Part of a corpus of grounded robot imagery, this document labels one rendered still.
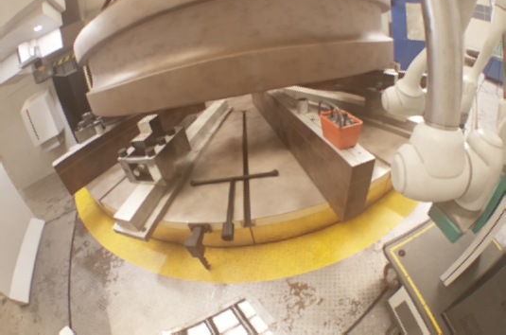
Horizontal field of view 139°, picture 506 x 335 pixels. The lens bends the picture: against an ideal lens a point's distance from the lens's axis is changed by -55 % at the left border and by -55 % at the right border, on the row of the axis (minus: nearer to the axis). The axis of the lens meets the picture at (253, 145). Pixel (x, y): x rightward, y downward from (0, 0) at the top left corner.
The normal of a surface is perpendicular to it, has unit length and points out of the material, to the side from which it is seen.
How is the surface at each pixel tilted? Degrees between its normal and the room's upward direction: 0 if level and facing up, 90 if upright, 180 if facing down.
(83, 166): 90
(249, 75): 90
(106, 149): 90
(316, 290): 0
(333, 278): 0
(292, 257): 0
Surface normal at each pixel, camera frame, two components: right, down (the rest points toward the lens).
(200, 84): -0.03, 0.50
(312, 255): -0.15, -0.86
